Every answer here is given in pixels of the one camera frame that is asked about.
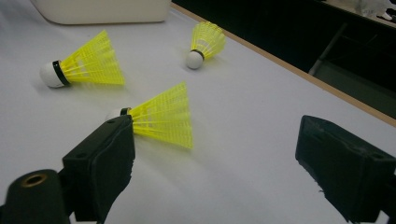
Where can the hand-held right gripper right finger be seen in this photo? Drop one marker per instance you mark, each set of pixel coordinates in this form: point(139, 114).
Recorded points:
point(342, 165)

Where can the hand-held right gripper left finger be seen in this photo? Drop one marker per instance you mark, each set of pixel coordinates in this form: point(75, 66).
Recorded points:
point(102, 161)

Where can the yellow plastic shuttlecock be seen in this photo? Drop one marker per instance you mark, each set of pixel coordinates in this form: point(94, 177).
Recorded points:
point(93, 65)
point(165, 119)
point(207, 39)

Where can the white plastic container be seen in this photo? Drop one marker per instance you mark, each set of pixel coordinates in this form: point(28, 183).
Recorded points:
point(102, 11)

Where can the grey metal stand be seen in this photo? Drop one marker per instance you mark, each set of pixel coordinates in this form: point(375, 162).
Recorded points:
point(330, 46)

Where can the white object on ledge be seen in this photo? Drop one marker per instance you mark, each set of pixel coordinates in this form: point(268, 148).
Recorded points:
point(375, 7)

